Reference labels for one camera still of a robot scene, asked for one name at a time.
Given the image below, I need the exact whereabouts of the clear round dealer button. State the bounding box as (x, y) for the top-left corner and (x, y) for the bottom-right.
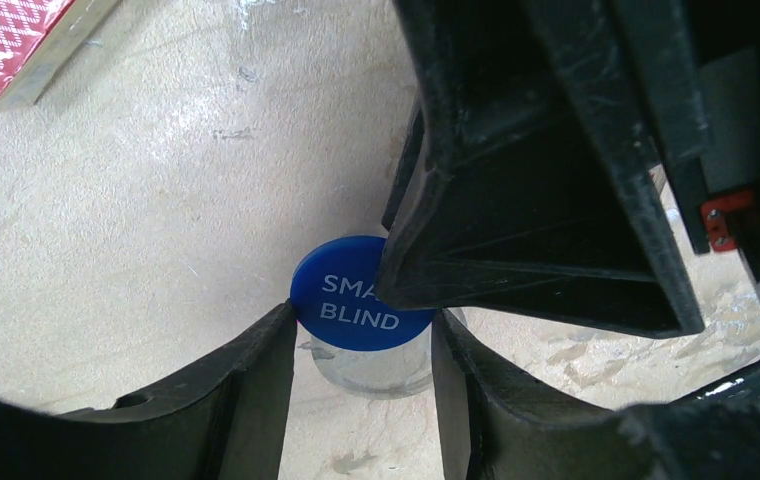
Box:
(299, 328), (433, 400)

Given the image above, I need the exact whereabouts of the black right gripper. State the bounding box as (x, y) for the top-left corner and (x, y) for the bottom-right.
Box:
(611, 1), (760, 300)

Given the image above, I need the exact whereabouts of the blue small blind button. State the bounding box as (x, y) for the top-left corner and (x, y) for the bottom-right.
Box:
(289, 235), (436, 352)

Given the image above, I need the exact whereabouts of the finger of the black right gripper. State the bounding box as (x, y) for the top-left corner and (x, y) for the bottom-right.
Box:
(376, 1), (705, 338)

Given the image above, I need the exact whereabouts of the red playing card deck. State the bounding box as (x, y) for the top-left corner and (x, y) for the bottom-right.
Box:
(0, 0), (117, 113)

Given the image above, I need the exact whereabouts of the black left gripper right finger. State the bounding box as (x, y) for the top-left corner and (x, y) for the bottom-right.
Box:
(431, 310), (760, 479)

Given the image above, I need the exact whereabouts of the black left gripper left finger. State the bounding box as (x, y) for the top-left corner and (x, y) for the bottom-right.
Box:
(0, 303), (297, 479)

